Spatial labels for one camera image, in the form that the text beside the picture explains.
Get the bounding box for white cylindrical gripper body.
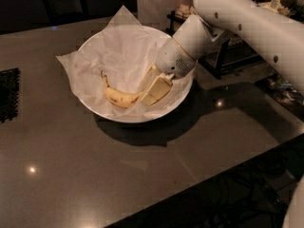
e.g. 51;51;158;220
155;38;196;79

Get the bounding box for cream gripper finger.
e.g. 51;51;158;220
141;75;173;105
138;64;159;92

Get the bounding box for black woven mat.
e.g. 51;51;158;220
0;68;20;123

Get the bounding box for white paper bowl liner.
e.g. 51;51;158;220
58;7;193;123

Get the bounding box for black wire condiment rack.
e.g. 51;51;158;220
165;3;267;80

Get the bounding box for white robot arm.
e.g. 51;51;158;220
139;0;304;228

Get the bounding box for white creamer packets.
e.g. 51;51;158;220
175;4;196;19

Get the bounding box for dark appliance stand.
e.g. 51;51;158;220
42;0;88;25

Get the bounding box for white round bowl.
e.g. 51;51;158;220
74;24;194;124

